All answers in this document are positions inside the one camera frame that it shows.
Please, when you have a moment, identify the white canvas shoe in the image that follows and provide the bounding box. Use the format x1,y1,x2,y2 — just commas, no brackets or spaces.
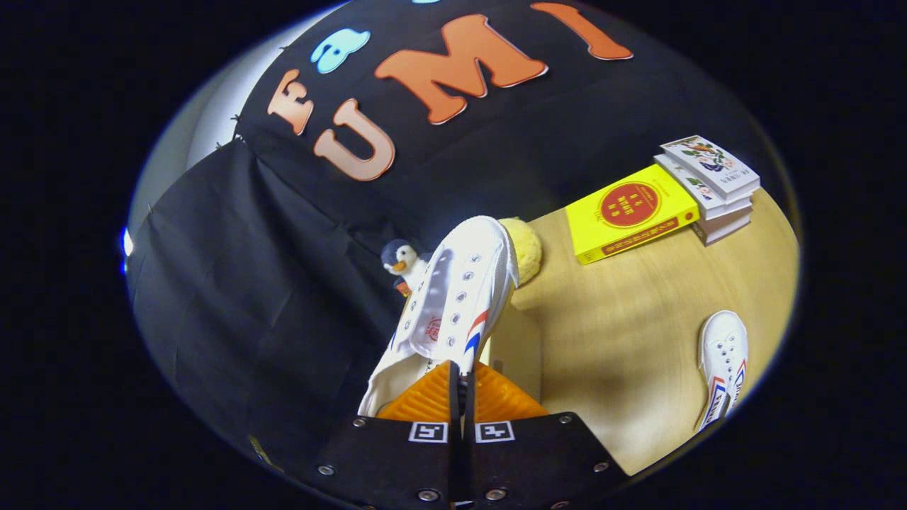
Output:
358,215,520,417
694,310,750,431

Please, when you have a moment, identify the thick plain white book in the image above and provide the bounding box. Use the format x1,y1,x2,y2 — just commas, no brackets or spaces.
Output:
691,205,753,247

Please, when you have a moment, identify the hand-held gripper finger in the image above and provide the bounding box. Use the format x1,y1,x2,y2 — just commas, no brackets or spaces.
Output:
466,360,631,510
315,360,461,510

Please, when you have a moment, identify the penguin plush toy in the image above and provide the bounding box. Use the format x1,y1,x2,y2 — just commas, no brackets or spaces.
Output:
381,239,429,298

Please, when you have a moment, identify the beige storage box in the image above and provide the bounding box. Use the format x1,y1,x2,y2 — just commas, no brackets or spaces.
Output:
480,303,543,403

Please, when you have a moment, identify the yellow plush ball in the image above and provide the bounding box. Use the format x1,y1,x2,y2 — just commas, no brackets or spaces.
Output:
498,217,543,286

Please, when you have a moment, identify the yellow book with red circle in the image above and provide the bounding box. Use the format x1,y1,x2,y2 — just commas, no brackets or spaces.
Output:
565,164,701,266

